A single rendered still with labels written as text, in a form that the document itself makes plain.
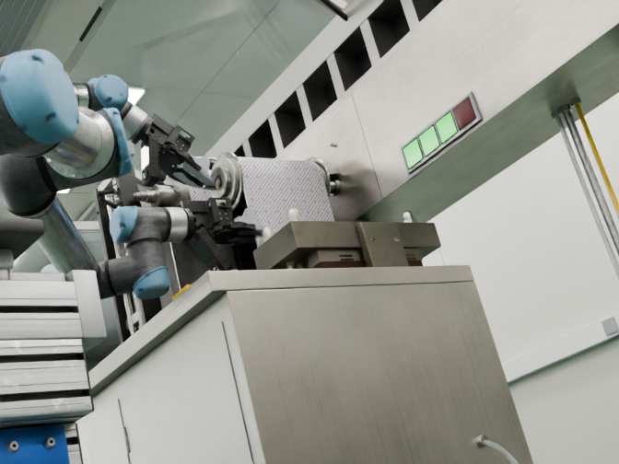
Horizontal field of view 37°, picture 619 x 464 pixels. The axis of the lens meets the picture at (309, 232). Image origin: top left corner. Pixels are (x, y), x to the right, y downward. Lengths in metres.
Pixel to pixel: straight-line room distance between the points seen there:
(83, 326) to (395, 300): 0.88
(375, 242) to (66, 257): 0.64
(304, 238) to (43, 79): 0.87
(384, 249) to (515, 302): 3.12
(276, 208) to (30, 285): 1.09
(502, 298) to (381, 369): 3.36
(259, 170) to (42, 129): 1.07
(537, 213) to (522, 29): 3.06
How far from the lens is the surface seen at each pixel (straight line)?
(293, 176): 2.24
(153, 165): 2.14
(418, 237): 2.10
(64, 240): 1.78
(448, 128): 2.08
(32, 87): 1.16
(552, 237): 4.90
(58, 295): 1.17
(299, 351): 1.71
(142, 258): 1.91
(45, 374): 1.12
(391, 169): 2.22
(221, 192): 2.18
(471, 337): 2.00
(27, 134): 1.18
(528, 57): 1.95
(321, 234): 1.93
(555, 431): 4.99
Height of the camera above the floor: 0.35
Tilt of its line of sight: 20 degrees up
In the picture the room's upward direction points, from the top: 15 degrees counter-clockwise
